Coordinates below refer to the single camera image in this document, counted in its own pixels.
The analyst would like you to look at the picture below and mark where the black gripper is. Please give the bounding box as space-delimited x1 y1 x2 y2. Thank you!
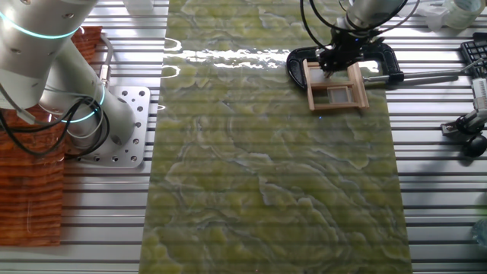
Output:
319 30 381 78

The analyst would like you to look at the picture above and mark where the wooden miniature sliding window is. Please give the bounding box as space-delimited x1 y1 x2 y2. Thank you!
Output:
302 59 371 112

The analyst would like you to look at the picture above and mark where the black metal C-clamp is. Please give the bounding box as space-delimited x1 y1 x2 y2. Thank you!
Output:
285 41 487 92

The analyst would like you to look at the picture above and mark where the small clear plastic cup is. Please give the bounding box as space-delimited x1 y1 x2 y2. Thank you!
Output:
416 4 452 32

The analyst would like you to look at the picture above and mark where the green marble pattern mat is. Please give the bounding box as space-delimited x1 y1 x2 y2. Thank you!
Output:
138 0 415 274

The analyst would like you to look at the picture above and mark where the black keyboard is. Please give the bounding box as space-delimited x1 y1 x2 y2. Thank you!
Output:
460 32 487 79

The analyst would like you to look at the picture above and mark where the clear plastic water bottle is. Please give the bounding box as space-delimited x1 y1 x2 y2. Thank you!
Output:
471 217 487 249

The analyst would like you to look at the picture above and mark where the brown wood grain mat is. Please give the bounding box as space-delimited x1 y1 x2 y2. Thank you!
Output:
0 25 104 247

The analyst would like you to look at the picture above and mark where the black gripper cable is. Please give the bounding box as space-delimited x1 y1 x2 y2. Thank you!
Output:
299 0 340 49

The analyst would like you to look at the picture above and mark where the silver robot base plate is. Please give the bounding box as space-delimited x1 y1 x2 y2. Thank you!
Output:
75 85 152 169

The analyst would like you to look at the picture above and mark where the grey cable with metal connector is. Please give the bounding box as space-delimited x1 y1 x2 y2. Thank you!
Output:
98 32 115 89

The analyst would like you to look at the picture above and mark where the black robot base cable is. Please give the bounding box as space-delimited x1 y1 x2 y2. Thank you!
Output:
0 94 112 160

